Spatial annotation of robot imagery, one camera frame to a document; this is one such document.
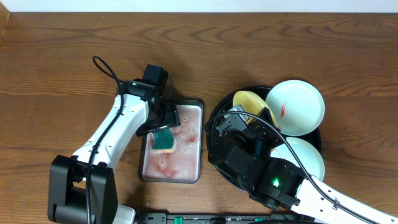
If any green and orange sponge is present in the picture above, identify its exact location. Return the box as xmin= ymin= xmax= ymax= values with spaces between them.
xmin=152 ymin=129 xmax=175 ymax=153

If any yellow plate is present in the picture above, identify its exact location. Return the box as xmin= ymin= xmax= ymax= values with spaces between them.
xmin=233 ymin=90 xmax=279 ymax=127

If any mint plate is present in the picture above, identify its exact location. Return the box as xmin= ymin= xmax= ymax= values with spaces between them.
xmin=266 ymin=80 xmax=325 ymax=136
xmin=271 ymin=137 xmax=325 ymax=180

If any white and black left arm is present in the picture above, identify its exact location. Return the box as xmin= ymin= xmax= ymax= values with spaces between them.
xmin=47 ymin=79 xmax=179 ymax=223

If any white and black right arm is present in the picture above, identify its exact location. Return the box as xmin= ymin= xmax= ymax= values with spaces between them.
xmin=204 ymin=111 xmax=397 ymax=223

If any round black tray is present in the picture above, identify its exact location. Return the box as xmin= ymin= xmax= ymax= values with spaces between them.
xmin=206 ymin=86 xmax=322 ymax=192

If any black rectangular soapy water tray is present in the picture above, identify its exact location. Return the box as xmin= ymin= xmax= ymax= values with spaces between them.
xmin=138 ymin=100 xmax=203 ymax=184

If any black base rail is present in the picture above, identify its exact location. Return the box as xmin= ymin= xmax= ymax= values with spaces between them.
xmin=134 ymin=213 xmax=301 ymax=224

